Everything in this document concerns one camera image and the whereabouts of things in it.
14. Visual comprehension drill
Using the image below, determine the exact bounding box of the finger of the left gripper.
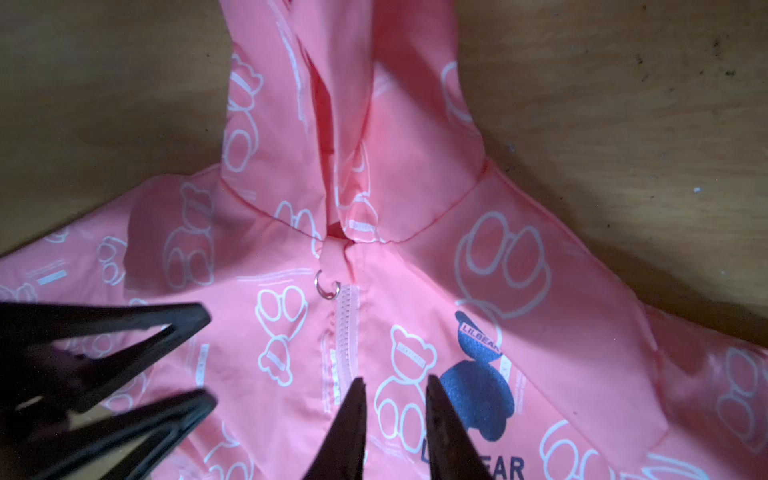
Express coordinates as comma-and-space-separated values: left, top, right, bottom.
1, 301, 211, 417
1, 389, 217, 479

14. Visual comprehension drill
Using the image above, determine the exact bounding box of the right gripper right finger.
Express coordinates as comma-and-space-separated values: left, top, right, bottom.
426, 375, 491, 480

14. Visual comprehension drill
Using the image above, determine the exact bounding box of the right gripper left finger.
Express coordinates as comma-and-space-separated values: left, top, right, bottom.
303, 377, 367, 480

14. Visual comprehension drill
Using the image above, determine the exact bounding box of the pink hooded jacket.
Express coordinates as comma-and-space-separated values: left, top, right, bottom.
1, 1, 767, 479

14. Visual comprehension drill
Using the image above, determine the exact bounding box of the silver zipper pull ring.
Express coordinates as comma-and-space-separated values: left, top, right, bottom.
314, 269, 342, 301

